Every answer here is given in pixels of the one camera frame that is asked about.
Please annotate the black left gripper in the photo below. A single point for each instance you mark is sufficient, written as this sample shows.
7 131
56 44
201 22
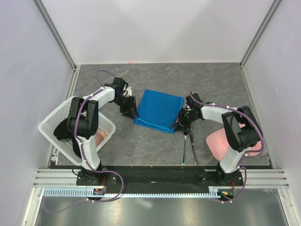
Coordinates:
132 105

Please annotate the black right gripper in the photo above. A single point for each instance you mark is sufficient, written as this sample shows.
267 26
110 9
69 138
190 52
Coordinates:
183 125

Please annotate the blue cloth napkin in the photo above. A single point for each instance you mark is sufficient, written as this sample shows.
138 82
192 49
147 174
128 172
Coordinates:
158 111

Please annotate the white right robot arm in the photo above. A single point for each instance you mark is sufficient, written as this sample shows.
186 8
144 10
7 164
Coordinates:
241 129

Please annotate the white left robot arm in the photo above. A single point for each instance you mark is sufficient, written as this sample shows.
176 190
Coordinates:
83 118

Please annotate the iridescent rainbow fork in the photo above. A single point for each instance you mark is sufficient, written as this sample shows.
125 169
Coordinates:
185 134

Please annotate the silver table knife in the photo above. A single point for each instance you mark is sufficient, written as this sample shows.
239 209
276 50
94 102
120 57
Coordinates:
193 147

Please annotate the pink cap in basket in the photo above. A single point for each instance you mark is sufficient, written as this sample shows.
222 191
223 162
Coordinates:
100 136

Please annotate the pink baseball cap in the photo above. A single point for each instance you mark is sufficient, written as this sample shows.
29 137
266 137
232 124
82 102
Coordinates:
218 144

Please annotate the black cloth in basket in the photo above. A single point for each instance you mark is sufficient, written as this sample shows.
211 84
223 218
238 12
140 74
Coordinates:
63 134

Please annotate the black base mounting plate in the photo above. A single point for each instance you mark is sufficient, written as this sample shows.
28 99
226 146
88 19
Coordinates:
159 178

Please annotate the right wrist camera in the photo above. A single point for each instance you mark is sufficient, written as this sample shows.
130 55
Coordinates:
194 101

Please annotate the light blue cable duct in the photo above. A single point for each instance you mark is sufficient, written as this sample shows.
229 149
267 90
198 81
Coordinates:
93 193

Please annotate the right aluminium frame post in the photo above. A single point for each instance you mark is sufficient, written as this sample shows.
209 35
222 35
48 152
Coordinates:
260 31

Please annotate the aluminium frame post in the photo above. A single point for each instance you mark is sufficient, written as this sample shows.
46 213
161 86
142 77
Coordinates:
53 30
260 31

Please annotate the left aluminium frame post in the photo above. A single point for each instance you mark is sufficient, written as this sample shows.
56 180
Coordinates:
53 30

